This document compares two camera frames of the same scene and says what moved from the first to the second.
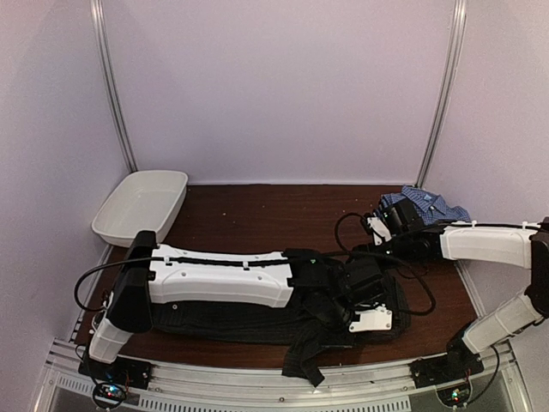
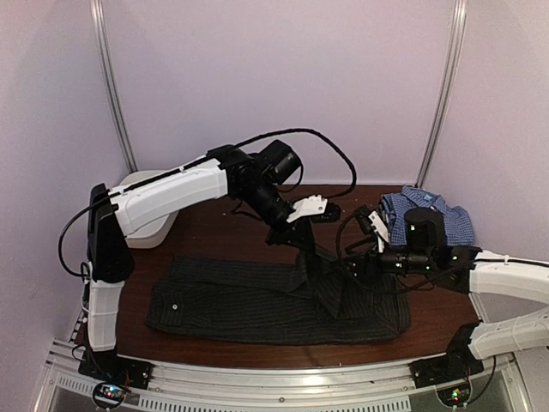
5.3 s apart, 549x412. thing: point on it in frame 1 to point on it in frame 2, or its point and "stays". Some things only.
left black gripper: (326, 332) to (291, 235)
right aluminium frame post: (460, 9) stays
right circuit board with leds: (455, 396) stays
